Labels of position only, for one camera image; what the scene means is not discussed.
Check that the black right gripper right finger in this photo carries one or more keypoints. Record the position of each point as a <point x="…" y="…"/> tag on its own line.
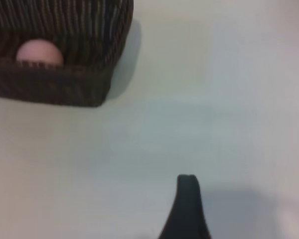
<point x="198" y="214"/>

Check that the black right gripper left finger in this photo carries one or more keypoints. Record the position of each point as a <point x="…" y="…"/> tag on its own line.
<point x="180" y="214"/>

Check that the dark brown wicker basket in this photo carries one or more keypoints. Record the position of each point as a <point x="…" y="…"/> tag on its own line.
<point x="64" y="82"/>

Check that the pink peach with green mark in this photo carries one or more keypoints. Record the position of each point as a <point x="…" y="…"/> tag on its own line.
<point x="40" y="52"/>

